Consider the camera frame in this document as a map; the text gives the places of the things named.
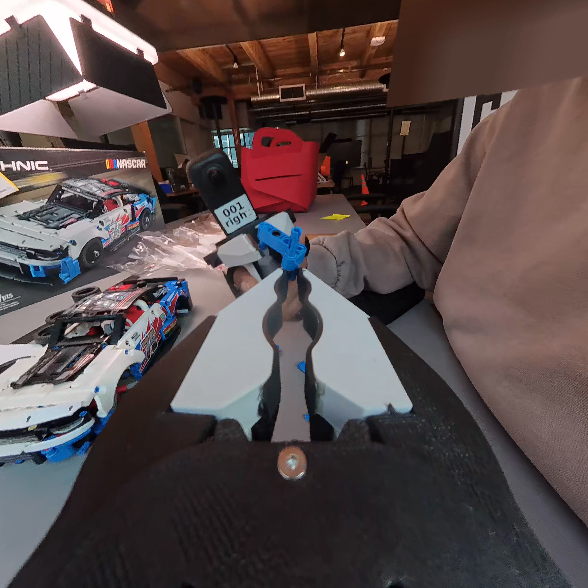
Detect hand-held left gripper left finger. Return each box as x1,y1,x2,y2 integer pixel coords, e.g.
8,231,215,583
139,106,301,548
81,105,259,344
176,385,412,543
170,268,285,442

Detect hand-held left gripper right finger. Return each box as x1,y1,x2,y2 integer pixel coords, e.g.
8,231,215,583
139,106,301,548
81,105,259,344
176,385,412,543
299,269,414,443

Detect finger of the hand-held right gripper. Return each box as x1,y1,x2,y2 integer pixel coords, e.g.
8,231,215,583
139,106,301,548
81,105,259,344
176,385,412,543
204,233,266,270

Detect blue perforated brick beam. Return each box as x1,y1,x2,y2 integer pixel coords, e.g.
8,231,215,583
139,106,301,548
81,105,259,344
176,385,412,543
256,222,307,272

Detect person's right forearm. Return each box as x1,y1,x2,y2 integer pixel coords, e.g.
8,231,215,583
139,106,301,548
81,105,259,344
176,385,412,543
307,181,465,300

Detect grey desk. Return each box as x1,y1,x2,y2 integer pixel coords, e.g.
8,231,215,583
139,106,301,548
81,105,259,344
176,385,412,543
0,193,588,588

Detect person's right hand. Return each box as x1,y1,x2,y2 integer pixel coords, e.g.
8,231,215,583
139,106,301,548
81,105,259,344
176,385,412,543
230,232,315,324

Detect red felt tote bag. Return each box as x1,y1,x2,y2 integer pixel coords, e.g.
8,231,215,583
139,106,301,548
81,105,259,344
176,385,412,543
240,127,321,213

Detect pile of clear plastic bags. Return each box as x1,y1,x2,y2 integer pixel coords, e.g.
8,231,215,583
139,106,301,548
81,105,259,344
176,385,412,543
110,213,230,278

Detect black light stand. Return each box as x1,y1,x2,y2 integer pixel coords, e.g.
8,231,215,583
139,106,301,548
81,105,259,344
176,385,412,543
198,94,229,150

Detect toy brick race car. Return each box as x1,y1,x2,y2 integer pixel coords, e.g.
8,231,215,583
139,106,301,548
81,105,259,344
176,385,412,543
0,276,194,467

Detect toy set cardboard box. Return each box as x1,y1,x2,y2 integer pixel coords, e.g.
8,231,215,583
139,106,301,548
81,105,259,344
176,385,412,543
0,146,167,318

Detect overhead studio light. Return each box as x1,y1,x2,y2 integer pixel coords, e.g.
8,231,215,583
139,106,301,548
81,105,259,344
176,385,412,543
0,0,173,138

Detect person's beige sweatshirt torso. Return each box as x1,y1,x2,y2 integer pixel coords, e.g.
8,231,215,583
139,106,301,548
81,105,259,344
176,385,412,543
432,76,588,526

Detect black framed sign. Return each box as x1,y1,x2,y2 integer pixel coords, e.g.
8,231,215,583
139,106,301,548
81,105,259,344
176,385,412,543
457,89,520,159

